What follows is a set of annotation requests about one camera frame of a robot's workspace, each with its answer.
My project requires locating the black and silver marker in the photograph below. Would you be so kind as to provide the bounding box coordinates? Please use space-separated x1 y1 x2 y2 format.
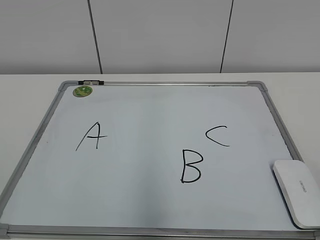
78 79 105 86

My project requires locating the round green magnet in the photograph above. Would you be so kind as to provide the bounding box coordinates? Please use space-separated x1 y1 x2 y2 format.
72 85 93 98

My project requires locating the white rectangular board eraser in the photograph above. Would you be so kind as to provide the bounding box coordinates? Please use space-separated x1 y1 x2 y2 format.
272 160 320 230

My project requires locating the white board with grey frame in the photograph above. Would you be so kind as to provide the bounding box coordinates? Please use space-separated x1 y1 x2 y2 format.
0 81 320 240

